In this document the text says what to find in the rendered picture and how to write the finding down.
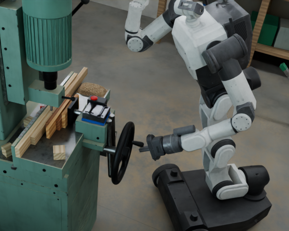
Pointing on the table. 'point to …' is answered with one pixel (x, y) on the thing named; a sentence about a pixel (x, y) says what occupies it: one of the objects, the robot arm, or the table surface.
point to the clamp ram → (73, 111)
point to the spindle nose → (50, 79)
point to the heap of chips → (92, 90)
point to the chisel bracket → (46, 94)
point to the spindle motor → (48, 34)
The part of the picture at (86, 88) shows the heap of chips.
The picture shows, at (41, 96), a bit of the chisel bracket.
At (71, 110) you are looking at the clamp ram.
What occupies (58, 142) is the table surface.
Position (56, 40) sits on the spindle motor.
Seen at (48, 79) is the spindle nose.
